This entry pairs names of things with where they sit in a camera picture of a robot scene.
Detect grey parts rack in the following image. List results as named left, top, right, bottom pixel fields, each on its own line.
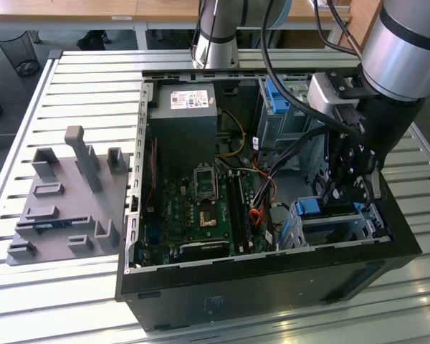
left=6, top=125, right=130, bottom=268

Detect black PC case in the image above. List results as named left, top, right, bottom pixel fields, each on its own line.
left=114, top=70, right=424, bottom=333

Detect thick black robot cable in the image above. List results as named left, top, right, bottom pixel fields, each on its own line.
left=259, top=0, right=366, bottom=135

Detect silver camera box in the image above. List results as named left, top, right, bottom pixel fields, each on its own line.
left=307, top=71, right=363, bottom=115

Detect orange red wire bundle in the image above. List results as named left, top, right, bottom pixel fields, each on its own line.
left=249, top=168, right=279, bottom=229

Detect black mesh wastebasket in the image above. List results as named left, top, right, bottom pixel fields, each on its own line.
left=0, top=29, right=40, bottom=77

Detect grey metal drive cage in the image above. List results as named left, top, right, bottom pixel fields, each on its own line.
left=256, top=77, right=330, bottom=161

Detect black RAM slot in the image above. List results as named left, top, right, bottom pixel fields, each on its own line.
left=238, top=171, right=254, bottom=252
left=227, top=171, right=239, bottom=252

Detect blue plastic drive latch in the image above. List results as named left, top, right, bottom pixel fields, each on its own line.
left=266, top=77, right=291, bottom=114

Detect wooden desk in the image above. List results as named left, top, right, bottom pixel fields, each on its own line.
left=134, top=0, right=348, bottom=49
left=0, top=0, right=139, bottom=33

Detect CPU socket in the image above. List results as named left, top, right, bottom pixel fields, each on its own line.
left=193, top=163, right=218, bottom=201

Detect black graphics card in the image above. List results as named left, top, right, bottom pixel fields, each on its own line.
left=178, top=239, right=231, bottom=263

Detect black wire with blue plug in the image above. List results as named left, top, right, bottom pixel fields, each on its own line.
left=252, top=123, right=333, bottom=209

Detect grey power supply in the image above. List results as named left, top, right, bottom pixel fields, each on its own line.
left=148, top=82, right=218, bottom=180

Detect square chipset chip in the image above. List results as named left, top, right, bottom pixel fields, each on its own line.
left=199, top=210, right=218, bottom=229

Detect grey metal disk bay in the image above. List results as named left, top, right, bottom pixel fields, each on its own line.
left=277, top=195, right=393, bottom=252

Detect green motherboard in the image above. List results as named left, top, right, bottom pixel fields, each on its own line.
left=138, top=161, right=273, bottom=268

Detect RAM stick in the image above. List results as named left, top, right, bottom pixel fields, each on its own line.
left=32, top=220, right=72, bottom=232

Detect black shoes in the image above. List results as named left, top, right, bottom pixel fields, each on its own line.
left=75, top=30, right=113, bottom=51

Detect hard disk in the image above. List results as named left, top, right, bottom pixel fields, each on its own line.
left=294, top=195, right=363, bottom=218

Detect yellow black wire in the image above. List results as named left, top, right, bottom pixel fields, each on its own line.
left=214, top=107, right=247, bottom=158

